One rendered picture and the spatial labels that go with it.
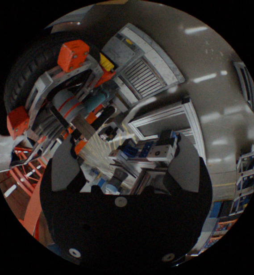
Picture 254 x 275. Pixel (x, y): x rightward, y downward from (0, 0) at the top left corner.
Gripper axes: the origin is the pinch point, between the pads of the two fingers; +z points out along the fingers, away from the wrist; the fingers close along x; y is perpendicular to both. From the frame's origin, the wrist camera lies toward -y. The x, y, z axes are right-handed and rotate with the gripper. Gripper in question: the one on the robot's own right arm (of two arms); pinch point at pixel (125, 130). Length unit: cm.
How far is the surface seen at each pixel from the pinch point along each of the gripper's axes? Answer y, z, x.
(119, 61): -29, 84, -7
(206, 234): 810, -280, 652
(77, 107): 3.6, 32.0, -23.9
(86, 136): 10.1, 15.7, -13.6
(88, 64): -15.1, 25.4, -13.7
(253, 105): -19, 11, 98
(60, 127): 4.3, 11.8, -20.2
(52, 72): -13.8, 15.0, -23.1
